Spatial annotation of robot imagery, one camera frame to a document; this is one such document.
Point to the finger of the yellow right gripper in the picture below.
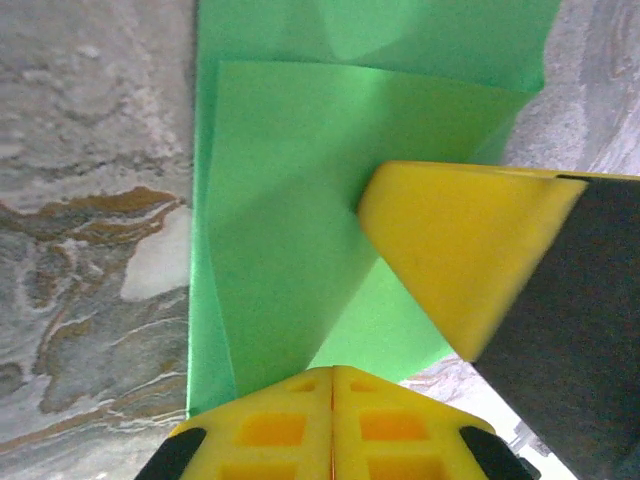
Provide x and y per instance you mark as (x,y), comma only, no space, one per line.
(465,240)

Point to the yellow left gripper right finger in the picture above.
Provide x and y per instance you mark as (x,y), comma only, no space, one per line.
(395,435)

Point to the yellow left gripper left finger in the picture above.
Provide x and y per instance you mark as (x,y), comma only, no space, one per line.
(280,435)

